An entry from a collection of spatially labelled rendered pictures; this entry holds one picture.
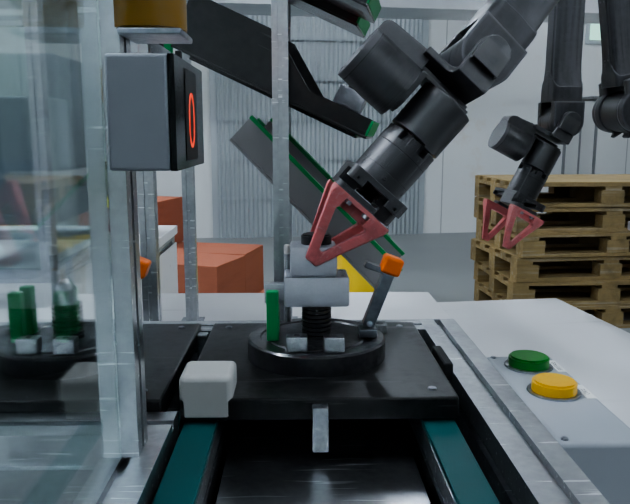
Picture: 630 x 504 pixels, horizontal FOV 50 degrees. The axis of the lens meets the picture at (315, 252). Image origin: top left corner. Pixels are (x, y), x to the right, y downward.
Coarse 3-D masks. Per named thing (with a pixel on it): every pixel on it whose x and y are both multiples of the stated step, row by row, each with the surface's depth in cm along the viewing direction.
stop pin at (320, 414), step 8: (312, 408) 57; (320, 408) 57; (328, 408) 57; (312, 416) 57; (320, 416) 57; (328, 416) 57; (312, 424) 58; (320, 424) 57; (328, 424) 58; (312, 432) 58; (320, 432) 58; (328, 432) 58; (312, 440) 58; (320, 440) 58; (328, 440) 58; (312, 448) 58; (320, 448) 58; (328, 448) 58
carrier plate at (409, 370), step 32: (224, 352) 71; (416, 352) 71; (256, 384) 62; (288, 384) 62; (320, 384) 62; (352, 384) 62; (384, 384) 62; (416, 384) 62; (448, 384) 62; (256, 416) 58; (288, 416) 59; (352, 416) 59; (384, 416) 59; (416, 416) 59; (448, 416) 59
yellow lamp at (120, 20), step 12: (120, 0) 44; (132, 0) 44; (144, 0) 44; (156, 0) 44; (168, 0) 44; (180, 0) 45; (120, 12) 44; (132, 12) 44; (144, 12) 44; (156, 12) 44; (168, 12) 44; (180, 12) 45; (120, 24) 44; (132, 24) 44; (144, 24) 44; (156, 24) 44; (168, 24) 44; (180, 24) 45
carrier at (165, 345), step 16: (144, 336) 76; (160, 336) 76; (176, 336) 76; (192, 336) 76; (144, 352) 71; (160, 352) 71; (176, 352) 71; (192, 352) 75; (160, 368) 66; (176, 368) 66; (160, 384) 62; (176, 384) 65; (160, 400) 58
